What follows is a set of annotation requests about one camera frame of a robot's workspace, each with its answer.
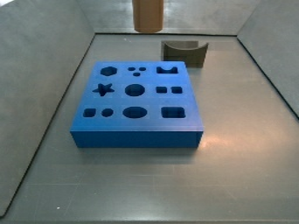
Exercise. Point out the blue shape sorting block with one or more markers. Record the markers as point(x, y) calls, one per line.
point(138, 104)

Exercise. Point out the dark grey curved holder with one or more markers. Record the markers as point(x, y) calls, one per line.
point(187, 51)

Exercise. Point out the orange round cylinder peg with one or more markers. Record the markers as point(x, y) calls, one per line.
point(148, 15)

